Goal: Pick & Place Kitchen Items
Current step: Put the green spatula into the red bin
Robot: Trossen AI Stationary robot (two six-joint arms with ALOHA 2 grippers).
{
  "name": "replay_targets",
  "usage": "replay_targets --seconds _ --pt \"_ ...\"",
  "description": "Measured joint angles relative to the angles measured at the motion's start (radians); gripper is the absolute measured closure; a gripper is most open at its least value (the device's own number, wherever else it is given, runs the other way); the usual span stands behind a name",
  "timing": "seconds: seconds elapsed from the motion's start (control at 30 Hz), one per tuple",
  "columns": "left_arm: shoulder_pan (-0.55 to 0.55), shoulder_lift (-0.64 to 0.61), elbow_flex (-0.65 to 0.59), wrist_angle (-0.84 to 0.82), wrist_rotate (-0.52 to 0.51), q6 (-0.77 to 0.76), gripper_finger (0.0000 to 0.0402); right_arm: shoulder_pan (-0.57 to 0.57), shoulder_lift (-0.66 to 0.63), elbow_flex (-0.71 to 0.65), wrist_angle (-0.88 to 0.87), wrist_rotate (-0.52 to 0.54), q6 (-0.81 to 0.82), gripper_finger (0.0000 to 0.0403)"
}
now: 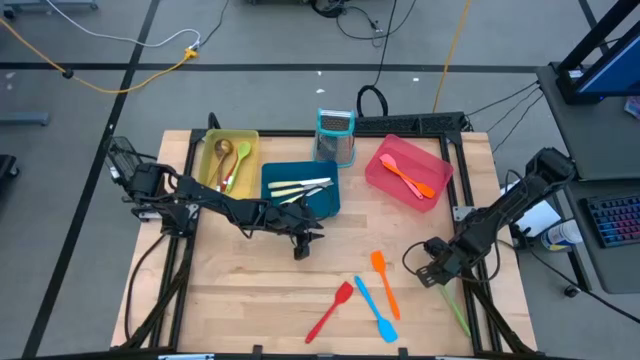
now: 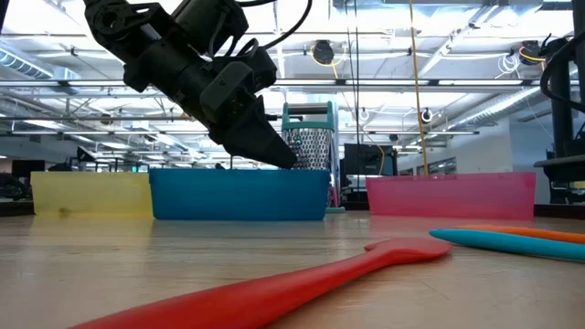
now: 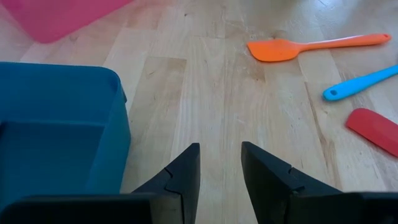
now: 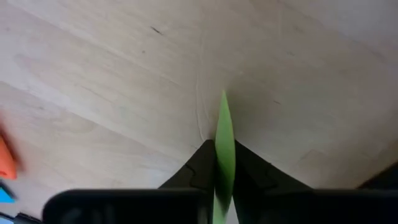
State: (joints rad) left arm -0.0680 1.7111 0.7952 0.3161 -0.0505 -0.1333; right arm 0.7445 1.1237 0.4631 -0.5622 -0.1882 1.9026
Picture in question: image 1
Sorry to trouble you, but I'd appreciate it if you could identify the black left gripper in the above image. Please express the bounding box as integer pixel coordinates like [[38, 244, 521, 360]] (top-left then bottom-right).
[[263, 202, 326, 261]]

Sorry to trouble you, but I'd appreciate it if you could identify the green silicone spatula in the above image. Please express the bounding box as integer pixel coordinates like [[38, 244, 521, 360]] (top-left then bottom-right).
[[438, 283, 473, 338]]

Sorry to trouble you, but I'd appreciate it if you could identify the teal blue plastic bin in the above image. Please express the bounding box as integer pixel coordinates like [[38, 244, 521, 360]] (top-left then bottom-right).
[[260, 159, 342, 220]]

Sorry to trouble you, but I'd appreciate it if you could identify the orange silicone spatula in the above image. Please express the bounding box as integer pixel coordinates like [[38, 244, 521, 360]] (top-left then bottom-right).
[[387, 160, 437, 200], [370, 249, 402, 321]]

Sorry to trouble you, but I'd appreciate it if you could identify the red silicone spatula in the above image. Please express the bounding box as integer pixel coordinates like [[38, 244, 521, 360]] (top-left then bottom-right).
[[304, 280, 355, 345]]

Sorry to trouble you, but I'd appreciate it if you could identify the red handled spoon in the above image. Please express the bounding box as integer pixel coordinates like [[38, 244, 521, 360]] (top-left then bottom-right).
[[215, 167, 240, 196]]

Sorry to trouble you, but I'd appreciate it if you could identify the pink plastic bin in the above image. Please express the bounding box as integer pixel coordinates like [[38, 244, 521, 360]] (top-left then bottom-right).
[[363, 133, 455, 214]]

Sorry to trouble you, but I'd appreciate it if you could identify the blue silicone spatula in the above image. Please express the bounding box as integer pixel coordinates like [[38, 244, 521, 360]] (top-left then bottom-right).
[[353, 274, 400, 345]]

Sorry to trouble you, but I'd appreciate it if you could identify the pink silicone spatula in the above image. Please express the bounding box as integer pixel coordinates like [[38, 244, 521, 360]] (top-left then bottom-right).
[[378, 152, 425, 201]]

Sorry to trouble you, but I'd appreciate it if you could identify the green silicone spoon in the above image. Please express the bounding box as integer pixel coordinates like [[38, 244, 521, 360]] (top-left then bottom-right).
[[224, 140, 253, 195]]

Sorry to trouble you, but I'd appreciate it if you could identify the wooden utensil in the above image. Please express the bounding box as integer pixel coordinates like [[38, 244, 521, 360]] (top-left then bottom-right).
[[215, 149, 227, 196]]

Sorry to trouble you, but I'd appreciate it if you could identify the brown wooden spoon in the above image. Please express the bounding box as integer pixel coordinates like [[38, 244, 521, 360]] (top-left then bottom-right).
[[204, 138, 235, 190]]

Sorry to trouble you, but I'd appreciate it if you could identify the yellow plastic bin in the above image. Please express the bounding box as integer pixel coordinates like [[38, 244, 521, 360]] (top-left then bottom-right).
[[197, 128, 261, 201]]

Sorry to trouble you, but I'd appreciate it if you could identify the white paper sheet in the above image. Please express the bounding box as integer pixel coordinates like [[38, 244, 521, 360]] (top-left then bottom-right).
[[499, 177, 564, 239]]

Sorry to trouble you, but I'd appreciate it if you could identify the white labelled bottle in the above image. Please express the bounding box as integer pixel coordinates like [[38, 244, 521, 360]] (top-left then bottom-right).
[[540, 219, 585, 253]]

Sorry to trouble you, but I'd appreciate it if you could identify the black perforated control box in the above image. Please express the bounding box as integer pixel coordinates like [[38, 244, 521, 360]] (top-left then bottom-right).
[[354, 112, 469, 135]]

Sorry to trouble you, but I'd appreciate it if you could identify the grey desk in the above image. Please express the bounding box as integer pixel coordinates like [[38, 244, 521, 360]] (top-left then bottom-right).
[[537, 62, 640, 182], [569, 179, 640, 295]]

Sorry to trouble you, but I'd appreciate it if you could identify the backlit black keyboard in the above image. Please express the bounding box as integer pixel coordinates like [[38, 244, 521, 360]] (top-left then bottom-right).
[[579, 193, 640, 250]]

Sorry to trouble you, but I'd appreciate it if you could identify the black mesh controller box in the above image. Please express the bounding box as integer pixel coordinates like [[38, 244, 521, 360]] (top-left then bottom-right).
[[104, 135, 144, 181]]

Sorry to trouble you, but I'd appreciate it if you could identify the monitor with blue screen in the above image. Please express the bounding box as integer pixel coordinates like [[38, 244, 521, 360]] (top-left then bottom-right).
[[574, 34, 640, 99]]

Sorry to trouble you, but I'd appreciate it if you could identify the black monitor stand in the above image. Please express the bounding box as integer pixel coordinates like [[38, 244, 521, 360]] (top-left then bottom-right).
[[554, 0, 640, 106]]

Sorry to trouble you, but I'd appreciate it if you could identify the grey floor bar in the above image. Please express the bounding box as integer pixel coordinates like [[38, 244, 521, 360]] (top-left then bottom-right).
[[0, 111, 52, 126]]

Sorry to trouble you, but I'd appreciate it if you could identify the black chair base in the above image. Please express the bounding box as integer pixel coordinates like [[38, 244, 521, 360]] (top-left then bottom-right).
[[0, 153, 21, 181]]

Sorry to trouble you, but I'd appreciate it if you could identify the grey cart base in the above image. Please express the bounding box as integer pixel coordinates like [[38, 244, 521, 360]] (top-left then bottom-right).
[[4, 0, 101, 14]]

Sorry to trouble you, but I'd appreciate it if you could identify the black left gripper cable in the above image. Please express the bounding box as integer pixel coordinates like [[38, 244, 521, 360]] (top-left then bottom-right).
[[219, 182, 336, 236]]

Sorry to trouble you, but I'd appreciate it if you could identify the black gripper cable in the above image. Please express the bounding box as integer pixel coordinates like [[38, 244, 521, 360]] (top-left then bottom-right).
[[401, 238, 437, 277], [219, 182, 336, 236]]

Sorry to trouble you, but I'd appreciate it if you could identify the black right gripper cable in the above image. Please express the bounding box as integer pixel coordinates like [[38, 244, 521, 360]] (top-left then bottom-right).
[[401, 238, 437, 277]]

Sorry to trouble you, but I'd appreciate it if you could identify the metal box grater teal handle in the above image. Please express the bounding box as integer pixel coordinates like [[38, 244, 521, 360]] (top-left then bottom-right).
[[312, 108, 358, 169]]

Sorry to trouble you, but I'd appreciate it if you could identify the black aluminium table frame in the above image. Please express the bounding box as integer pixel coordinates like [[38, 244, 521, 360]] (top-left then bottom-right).
[[112, 112, 539, 360]]

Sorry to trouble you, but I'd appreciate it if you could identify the thin black cable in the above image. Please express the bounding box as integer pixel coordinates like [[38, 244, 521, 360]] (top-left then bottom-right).
[[492, 94, 546, 154], [487, 89, 544, 134], [464, 82, 541, 119]]

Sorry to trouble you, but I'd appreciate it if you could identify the black floor cable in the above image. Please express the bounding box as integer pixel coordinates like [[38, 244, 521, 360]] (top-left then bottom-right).
[[519, 244, 640, 326], [199, 0, 231, 49]]

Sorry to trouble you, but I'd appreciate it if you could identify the black arm base cable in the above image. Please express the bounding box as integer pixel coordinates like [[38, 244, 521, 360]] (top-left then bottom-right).
[[123, 232, 169, 342]]

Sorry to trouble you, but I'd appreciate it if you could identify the black hanging cable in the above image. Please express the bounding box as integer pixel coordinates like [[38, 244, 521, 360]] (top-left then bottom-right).
[[357, 0, 399, 119]]

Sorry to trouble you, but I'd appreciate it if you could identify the yellow hanging cable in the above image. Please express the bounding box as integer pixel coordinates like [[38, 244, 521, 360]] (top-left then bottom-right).
[[432, 0, 475, 114]]

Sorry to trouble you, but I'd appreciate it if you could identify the yellow extension cord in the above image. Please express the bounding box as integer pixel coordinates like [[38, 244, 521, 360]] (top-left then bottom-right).
[[0, 16, 200, 96]]

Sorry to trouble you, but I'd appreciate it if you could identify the black cable tangle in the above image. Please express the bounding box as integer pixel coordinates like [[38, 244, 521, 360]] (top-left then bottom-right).
[[309, 0, 386, 41]]

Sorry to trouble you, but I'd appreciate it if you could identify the white floor cable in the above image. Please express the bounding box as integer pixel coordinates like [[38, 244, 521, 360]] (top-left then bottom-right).
[[47, 0, 203, 50]]

